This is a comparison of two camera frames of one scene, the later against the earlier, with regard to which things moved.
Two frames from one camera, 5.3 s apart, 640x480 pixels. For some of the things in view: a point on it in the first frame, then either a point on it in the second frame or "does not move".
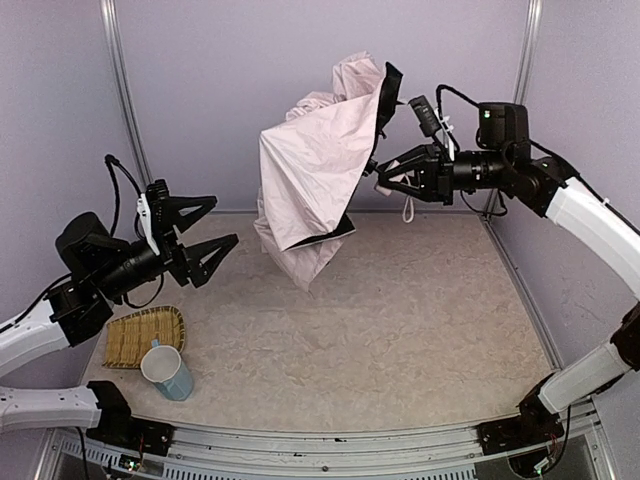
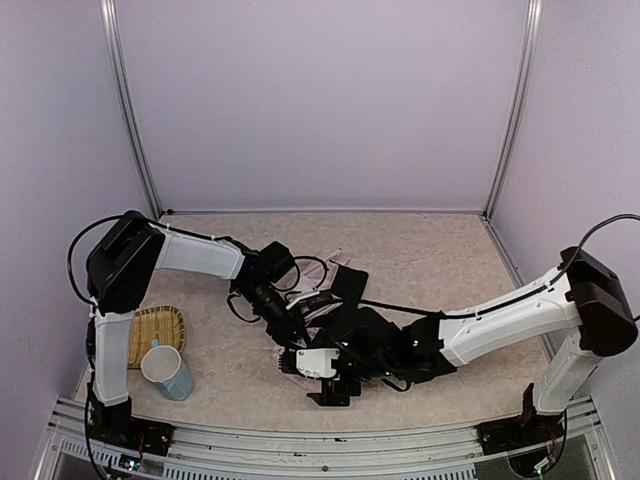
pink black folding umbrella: x=315 y=158 to x=309 y=279
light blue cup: x=163 y=365 does not move
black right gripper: x=442 y=173 to x=338 y=379
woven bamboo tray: x=128 y=337 does not move
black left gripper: x=170 y=240 to x=291 y=329
